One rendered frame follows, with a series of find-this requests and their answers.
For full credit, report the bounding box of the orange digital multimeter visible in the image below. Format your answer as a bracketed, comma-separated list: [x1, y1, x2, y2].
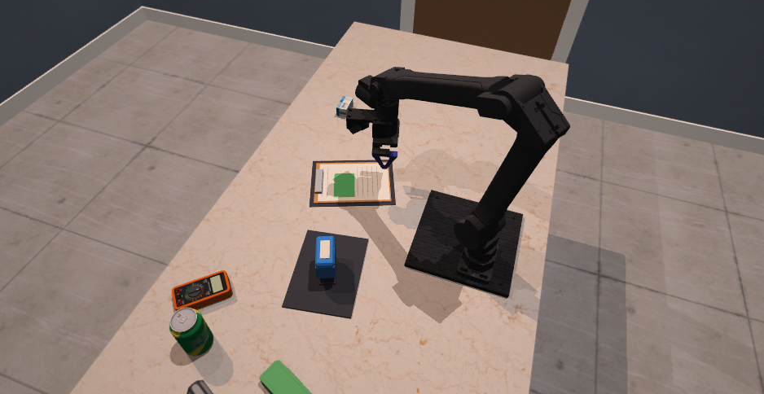
[172, 270, 233, 311]

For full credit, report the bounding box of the green drink can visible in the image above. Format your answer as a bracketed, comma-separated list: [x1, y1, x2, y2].
[169, 308, 213, 356]

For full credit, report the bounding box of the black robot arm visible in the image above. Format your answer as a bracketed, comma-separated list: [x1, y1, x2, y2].
[346, 67, 570, 284]

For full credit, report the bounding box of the small white and blue box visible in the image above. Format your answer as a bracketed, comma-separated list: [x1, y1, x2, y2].
[336, 96, 353, 118]

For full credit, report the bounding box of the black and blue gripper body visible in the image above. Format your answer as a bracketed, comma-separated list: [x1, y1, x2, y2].
[372, 116, 400, 156]

